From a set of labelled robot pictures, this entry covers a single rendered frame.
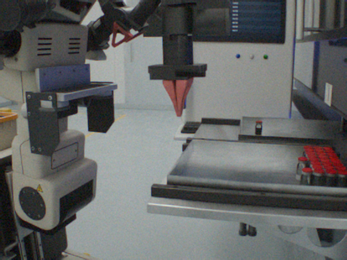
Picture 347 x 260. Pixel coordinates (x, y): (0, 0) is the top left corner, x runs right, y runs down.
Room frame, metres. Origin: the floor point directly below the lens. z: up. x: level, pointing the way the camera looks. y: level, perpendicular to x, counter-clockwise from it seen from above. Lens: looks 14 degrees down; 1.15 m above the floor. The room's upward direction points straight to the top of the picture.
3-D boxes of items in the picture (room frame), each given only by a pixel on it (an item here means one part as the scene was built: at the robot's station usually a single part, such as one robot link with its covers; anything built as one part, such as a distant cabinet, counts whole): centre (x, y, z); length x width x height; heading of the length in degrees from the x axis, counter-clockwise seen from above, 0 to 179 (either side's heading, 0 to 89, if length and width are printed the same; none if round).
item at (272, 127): (0.99, -0.37, 0.90); 0.34 x 0.26 x 0.04; 77
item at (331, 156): (0.65, -0.33, 0.90); 0.18 x 0.02 x 0.05; 166
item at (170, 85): (0.65, -0.02, 1.06); 0.07 x 0.07 x 0.09; 76
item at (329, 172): (0.65, -0.31, 0.90); 0.18 x 0.02 x 0.05; 166
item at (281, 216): (0.84, -0.26, 0.87); 0.70 x 0.48 x 0.02; 167
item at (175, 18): (0.65, -0.01, 1.19); 0.07 x 0.06 x 0.07; 77
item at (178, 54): (0.65, -0.01, 1.13); 0.10 x 0.07 x 0.07; 76
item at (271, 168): (0.68, -0.18, 0.90); 0.34 x 0.26 x 0.04; 76
